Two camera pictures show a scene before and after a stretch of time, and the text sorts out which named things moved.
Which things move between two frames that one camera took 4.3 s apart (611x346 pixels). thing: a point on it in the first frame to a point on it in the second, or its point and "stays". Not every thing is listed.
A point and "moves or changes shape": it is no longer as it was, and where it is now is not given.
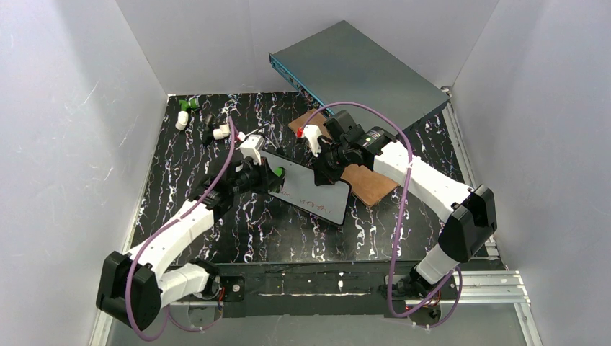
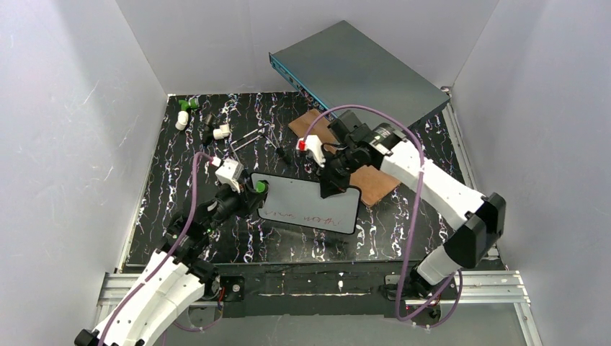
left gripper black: [260, 176] to [246, 200]
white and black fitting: [213, 129] stays
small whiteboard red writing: [301, 188] moves or changes shape
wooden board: [369, 185] stays
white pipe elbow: [183, 117] stays
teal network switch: [344, 71] stays
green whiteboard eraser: [279, 171] moves or changes shape
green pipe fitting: [192, 103] stays
